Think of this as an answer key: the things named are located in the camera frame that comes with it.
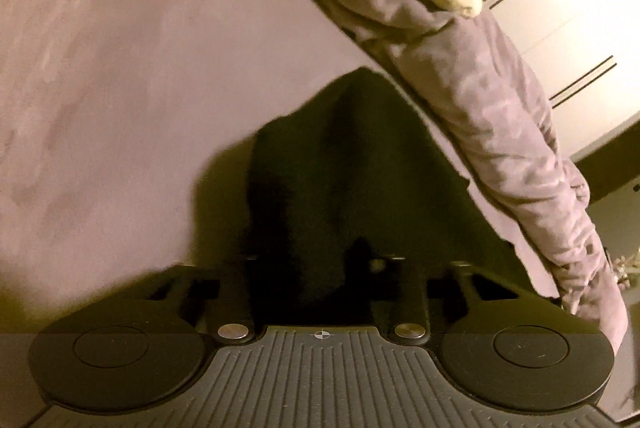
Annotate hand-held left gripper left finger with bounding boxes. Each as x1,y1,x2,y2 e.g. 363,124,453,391
146,254,262,343

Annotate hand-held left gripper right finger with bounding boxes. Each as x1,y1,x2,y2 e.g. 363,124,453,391
366,254,507,343

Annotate crumpled purple duvet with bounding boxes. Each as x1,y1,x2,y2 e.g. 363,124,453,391
300,0,632,354

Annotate black t-shirt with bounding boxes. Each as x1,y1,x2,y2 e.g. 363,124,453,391
190,65,561,329

